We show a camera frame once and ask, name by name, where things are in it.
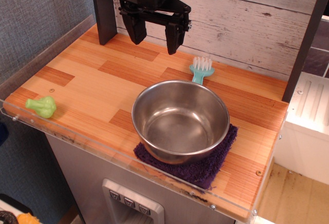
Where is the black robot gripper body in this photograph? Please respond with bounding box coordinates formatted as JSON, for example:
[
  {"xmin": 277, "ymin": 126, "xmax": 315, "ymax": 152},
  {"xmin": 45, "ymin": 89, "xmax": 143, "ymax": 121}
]
[{"xmin": 119, "ymin": 0, "xmax": 191, "ymax": 31}]

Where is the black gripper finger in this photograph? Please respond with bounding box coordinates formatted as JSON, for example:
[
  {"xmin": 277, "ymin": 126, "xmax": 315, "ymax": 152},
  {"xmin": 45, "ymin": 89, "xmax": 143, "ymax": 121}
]
[
  {"xmin": 120, "ymin": 10, "xmax": 147, "ymax": 45},
  {"xmin": 165, "ymin": 23, "xmax": 185, "ymax": 55}
]

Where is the stainless steel pot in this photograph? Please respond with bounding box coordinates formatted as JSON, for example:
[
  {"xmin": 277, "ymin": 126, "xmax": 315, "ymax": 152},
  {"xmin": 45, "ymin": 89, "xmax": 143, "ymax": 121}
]
[{"xmin": 132, "ymin": 80, "xmax": 230, "ymax": 164}]

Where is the teal dish brush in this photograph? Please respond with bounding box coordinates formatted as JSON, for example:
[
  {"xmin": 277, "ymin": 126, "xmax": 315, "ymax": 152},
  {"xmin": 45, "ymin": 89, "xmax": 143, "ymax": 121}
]
[{"xmin": 189, "ymin": 57, "xmax": 214, "ymax": 85}]

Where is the green toy broccoli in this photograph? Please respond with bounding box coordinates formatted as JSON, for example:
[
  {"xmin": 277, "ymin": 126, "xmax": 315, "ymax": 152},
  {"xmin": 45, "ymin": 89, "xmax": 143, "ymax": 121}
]
[{"xmin": 25, "ymin": 96, "xmax": 57, "ymax": 119}]

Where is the purple folded cloth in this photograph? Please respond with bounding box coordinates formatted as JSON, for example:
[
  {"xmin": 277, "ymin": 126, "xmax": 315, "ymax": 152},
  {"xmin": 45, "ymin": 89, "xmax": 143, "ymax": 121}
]
[{"xmin": 134, "ymin": 124, "xmax": 239, "ymax": 190}]

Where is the clear acrylic table guard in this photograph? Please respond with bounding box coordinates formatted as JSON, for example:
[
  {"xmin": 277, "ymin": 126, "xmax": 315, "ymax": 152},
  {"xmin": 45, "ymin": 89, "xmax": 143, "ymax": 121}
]
[{"xmin": 2, "ymin": 96, "xmax": 287, "ymax": 223}]

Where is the grey toy fridge cabinet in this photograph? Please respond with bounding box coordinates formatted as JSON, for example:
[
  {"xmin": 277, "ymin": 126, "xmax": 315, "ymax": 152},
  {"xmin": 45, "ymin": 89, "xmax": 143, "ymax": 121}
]
[{"xmin": 46, "ymin": 135, "xmax": 235, "ymax": 223}]

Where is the white toy sink unit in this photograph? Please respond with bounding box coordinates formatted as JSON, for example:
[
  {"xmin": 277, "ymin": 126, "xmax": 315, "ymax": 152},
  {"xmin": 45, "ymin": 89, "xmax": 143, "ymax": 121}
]
[{"xmin": 273, "ymin": 15, "xmax": 329, "ymax": 186}]

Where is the orange object bottom left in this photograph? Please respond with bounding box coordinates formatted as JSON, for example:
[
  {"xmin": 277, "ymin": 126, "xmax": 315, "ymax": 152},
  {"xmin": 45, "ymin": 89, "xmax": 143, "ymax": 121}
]
[{"xmin": 17, "ymin": 213, "xmax": 40, "ymax": 224}]

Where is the dark coiled object bottom left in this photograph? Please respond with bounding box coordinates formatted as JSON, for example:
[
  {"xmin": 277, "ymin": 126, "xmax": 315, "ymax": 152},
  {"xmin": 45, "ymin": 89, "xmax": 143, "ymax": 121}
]
[{"xmin": 0, "ymin": 211, "xmax": 18, "ymax": 224}]

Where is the dark right support post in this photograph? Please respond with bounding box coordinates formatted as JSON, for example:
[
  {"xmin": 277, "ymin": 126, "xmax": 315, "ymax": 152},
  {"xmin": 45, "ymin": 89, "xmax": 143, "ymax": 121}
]
[{"xmin": 282, "ymin": 0, "xmax": 328, "ymax": 103}]

